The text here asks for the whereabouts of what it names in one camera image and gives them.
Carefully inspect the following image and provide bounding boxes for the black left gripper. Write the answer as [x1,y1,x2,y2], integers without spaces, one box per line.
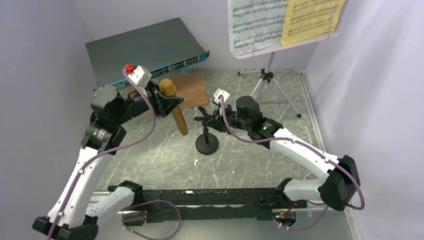
[113,79,184,125]

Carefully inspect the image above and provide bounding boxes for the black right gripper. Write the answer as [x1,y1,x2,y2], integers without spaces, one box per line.
[207,102,251,133]

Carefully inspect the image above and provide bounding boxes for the gold microphone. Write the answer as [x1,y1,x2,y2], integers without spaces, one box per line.
[158,78,189,137]

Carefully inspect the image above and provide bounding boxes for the black microphone stand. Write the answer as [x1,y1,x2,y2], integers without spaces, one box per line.
[194,106,219,155]

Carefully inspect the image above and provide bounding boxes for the lilac music stand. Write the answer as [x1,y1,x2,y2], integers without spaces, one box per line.
[237,30,340,118]

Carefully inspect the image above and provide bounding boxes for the white sheet music page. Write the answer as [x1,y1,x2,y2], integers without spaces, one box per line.
[227,0,288,57]

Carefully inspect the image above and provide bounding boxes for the yellow paper sheet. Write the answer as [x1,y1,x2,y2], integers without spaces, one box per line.
[281,0,346,46]

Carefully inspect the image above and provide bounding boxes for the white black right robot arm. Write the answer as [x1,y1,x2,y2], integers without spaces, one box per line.
[194,94,365,211]

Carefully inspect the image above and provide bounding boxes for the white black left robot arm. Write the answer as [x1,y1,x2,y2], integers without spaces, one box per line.
[32,83,184,240]

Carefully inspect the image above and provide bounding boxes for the wooden base board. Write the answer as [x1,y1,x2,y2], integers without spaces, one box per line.
[121,73,210,119]

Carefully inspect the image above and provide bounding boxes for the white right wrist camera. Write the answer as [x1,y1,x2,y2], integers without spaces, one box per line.
[213,88,230,106]

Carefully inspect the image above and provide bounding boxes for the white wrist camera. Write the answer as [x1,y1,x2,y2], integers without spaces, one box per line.
[123,64,152,88]
[213,88,230,106]

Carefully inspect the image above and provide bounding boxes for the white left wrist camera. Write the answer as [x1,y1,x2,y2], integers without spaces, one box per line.
[123,64,152,88]

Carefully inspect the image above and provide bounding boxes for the grey teal network switch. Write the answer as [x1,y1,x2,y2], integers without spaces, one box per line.
[85,17,210,90]

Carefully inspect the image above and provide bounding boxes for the black mounting rail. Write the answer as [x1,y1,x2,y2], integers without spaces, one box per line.
[125,187,307,223]

